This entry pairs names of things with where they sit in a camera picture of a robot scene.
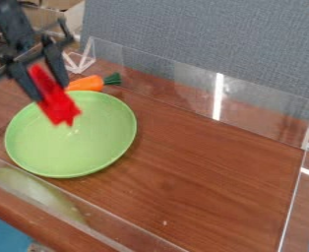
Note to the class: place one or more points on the red rectangular block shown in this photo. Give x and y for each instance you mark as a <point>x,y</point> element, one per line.
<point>56,103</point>

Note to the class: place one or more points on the green round plate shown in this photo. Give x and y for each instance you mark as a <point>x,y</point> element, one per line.
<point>71,151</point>

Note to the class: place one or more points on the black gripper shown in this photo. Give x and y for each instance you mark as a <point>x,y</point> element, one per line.
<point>19,34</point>

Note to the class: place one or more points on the cardboard box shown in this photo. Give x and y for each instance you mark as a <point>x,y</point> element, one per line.
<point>44,12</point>

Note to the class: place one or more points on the orange toy carrot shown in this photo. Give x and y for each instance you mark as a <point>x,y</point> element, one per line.
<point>94,83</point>

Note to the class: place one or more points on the clear acrylic enclosure wall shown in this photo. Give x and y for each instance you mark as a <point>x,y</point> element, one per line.
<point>214,180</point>

